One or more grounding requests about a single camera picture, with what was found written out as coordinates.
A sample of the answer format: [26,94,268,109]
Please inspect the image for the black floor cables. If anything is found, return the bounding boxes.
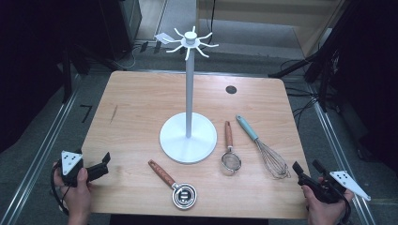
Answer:
[280,58,323,129]

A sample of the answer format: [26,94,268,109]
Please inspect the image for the black hanging cable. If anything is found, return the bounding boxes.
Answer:
[207,0,218,45]

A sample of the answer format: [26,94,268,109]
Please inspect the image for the white utensil rack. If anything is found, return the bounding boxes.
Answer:
[159,25,220,165]

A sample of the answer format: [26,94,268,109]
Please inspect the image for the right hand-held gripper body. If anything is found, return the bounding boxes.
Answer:
[298,170,372,205]

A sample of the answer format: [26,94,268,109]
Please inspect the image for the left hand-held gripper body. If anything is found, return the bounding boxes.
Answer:
[59,149,89,188]

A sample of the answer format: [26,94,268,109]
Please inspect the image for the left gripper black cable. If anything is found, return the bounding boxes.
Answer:
[50,161,70,218]

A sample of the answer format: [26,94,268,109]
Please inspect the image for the white floor cable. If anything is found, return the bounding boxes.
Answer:
[112,43,143,70]

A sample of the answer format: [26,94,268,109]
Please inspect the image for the person's left hand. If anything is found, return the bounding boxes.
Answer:
[52,161,94,218]

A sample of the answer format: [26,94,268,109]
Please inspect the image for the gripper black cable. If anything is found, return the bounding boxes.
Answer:
[50,161,70,218]
[338,189,353,225]

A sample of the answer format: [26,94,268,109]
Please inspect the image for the dark curtain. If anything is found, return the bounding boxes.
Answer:
[325,0,398,174]
[0,0,74,155]

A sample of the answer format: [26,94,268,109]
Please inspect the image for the teal handled wire whisk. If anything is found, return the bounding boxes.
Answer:
[235,113,291,180]

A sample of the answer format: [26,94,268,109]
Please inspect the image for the black cabinet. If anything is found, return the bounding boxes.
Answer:
[67,0,143,63]

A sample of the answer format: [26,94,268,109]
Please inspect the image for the wooden handled metal measuring cup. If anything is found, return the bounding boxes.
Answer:
[147,159,198,210]

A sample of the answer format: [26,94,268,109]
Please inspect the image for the light wooden cabinet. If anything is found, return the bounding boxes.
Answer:
[196,0,349,59]

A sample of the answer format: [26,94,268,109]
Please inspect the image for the metal floor rail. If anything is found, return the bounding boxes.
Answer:
[308,83,378,225]
[0,74,83,225]

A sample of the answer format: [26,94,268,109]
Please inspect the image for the person's right hand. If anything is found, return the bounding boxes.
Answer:
[300,176,355,225]

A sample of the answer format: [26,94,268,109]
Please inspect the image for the white paper tag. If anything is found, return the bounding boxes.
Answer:
[153,32,173,45]

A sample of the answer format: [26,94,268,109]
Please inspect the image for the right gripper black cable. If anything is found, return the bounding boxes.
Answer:
[338,189,353,225]

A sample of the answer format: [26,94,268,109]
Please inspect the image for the wooden handled mesh strainer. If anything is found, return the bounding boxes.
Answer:
[221,120,242,176]

